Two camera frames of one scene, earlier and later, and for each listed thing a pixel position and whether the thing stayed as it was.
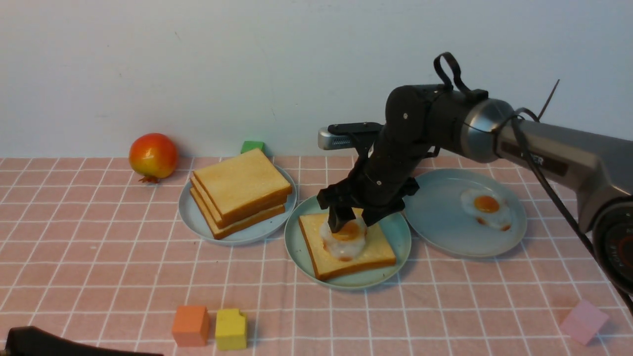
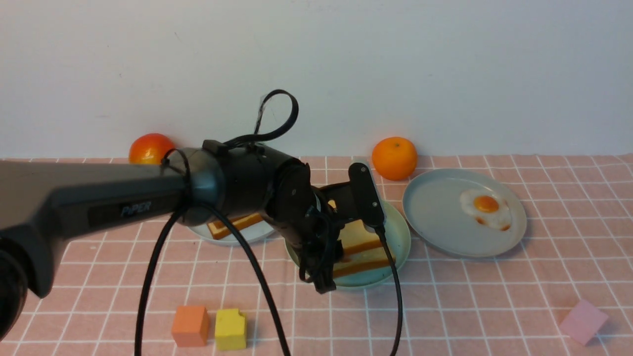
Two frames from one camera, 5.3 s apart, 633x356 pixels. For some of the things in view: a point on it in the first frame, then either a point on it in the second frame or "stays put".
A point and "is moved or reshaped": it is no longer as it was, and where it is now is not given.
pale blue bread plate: [194, 219] stays put
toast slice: [242, 183] is moved or reshaped
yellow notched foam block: [230, 330] stays put
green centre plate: [393, 232] stays put
